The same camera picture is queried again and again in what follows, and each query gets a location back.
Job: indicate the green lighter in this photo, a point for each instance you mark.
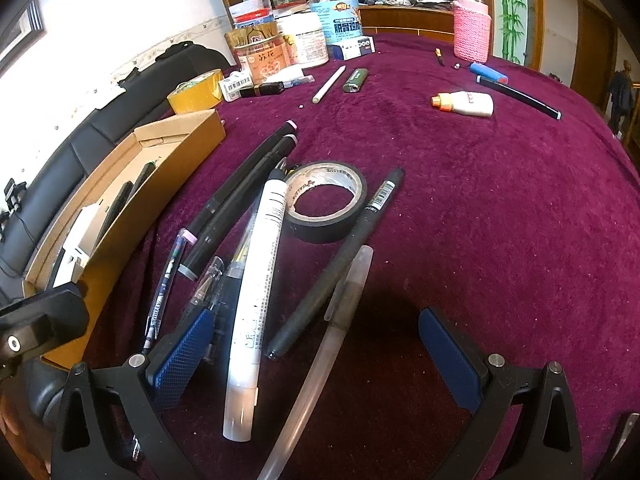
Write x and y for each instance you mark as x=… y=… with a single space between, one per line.
x=355 y=81

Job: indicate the wooden door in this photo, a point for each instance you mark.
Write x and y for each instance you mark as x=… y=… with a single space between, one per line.
x=595 y=54

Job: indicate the black electrical tape roll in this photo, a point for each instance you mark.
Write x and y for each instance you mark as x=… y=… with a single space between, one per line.
x=323 y=201

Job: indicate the orange label glass jar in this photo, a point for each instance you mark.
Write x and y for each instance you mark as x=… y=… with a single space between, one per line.
x=260 y=49

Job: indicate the black pen far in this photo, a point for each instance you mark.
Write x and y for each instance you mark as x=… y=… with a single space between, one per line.
x=519 y=96

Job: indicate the cardboard tray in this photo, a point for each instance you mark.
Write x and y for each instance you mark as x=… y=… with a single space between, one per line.
x=177 y=145

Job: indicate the white charger adapter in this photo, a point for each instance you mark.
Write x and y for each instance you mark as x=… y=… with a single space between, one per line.
x=77 y=247

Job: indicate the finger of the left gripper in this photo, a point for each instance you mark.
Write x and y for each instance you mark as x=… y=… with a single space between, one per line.
x=44 y=321

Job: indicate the black marker red cap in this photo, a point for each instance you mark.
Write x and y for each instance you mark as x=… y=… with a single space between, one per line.
x=114 y=209

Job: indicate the blue label plastic jar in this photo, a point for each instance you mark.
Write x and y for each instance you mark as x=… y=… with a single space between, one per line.
x=340 y=19

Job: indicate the small white orange bottle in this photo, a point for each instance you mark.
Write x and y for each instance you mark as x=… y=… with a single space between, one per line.
x=475 y=104

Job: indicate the black lipstick tube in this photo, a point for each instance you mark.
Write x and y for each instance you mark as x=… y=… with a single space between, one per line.
x=265 y=89

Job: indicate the white marker green cap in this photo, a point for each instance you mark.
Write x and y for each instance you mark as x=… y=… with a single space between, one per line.
x=145 y=172

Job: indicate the black gel pen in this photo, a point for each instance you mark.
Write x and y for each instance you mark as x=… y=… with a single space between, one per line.
x=320 y=291

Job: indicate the blue lighter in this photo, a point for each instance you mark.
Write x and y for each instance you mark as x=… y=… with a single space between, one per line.
x=489 y=73

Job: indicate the white cigarette box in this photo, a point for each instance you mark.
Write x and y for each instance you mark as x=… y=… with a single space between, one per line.
x=351 y=48

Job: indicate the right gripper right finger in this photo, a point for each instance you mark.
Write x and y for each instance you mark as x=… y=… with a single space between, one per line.
x=545 y=443

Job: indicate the black marker pair lower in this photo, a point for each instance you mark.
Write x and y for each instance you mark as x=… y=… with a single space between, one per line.
x=233 y=208

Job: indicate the pink knitted bottle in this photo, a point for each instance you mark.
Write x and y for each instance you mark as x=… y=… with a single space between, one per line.
x=472 y=29

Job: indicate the purple velvet tablecloth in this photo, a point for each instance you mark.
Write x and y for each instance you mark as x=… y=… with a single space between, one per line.
x=523 y=229

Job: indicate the purple clear pen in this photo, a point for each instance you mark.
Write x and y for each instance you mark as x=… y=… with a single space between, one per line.
x=161 y=294

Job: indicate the long white marker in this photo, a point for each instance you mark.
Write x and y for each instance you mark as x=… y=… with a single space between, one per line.
x=251 y=311

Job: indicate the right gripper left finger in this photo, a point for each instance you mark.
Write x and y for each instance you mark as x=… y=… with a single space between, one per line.
x=84 y=440

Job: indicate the framed picture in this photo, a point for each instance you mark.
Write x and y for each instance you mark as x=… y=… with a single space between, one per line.
x=24 y=33

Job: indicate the translucent white pen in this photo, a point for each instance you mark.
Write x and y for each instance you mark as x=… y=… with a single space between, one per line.
x=344 y=304

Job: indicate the yellow black pen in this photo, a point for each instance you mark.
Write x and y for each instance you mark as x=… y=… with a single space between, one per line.
x=230 y=279

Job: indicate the black marker pair upper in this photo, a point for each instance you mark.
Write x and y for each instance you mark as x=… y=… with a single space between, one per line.
x=195 y=228

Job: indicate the black leather sofa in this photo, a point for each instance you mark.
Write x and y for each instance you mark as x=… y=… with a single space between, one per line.
x=144 y=101

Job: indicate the yellow packing tape roll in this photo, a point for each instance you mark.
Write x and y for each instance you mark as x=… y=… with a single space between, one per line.
x=200 y=93

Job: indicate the white slim pen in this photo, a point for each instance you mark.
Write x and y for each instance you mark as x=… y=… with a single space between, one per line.
x=324 y=89

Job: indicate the black marker pair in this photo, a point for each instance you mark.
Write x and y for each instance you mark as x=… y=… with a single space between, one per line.
x=195 y=228
x=233 y=208

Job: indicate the white medicine jar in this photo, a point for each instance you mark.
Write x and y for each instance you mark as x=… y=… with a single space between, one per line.
x=304 y=39

